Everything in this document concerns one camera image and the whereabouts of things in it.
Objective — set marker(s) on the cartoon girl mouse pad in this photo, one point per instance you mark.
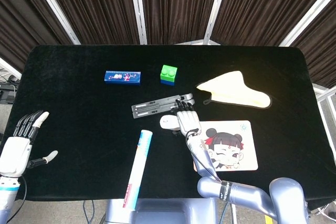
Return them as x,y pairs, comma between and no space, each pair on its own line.
244,153

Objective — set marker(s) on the black folding laptop stand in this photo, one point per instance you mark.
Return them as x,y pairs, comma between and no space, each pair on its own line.
152,108

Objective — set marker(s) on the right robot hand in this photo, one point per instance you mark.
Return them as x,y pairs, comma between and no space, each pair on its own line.
189,121

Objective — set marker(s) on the brown curtain panel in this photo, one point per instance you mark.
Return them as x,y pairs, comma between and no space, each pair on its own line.
323,45
178,6
262,6
97,6
21,11

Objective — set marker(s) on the blue rectangular printed box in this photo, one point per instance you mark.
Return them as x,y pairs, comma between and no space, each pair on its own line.
122,77

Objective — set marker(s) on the green and blue building block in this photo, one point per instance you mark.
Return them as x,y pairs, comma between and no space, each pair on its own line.
168,73

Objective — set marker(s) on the white blue tube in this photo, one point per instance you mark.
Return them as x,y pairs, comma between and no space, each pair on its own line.
139,166

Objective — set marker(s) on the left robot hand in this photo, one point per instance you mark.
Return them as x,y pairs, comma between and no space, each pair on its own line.
14,155

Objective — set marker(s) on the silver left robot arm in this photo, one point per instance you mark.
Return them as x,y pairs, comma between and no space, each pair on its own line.
8,197

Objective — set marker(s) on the yellow cleaning cloth mitt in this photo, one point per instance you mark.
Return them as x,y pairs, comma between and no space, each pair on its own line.
236,90

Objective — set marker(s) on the black velvet tablecloth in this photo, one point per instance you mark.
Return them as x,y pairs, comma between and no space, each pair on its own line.
92,129

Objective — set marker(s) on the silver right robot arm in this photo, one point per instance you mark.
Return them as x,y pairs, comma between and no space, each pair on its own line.
249,192

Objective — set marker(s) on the metal frame rack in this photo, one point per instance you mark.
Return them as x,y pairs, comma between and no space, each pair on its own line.
325,95

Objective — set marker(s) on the white computer mouse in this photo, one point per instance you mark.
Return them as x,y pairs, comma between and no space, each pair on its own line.
168,123

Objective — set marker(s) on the silver robot torso base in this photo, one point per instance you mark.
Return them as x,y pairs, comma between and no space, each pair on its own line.
162,211

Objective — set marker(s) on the white frame post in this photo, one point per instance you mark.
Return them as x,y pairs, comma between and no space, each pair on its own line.
138,9
216,9
10,68
54,9
309,19

